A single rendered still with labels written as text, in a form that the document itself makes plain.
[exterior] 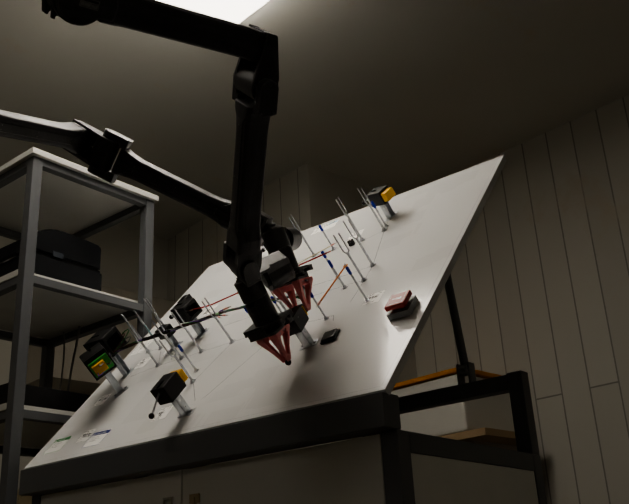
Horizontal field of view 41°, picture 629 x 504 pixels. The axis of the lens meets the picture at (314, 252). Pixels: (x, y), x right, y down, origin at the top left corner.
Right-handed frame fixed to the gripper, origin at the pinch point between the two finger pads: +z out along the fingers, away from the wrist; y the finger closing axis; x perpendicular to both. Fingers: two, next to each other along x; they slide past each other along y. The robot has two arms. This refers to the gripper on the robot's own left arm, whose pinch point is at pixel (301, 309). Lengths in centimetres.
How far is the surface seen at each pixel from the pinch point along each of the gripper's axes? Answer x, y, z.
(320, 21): -132, 25, -107
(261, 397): 17.2, 6.9, 15.2
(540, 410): -216, 28, 77
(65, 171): -32, 85, -70
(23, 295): -4, 89, -33
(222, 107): -156, 96, -104
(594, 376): -214, -2, 69
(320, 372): 14.9, -7.9, 14.3
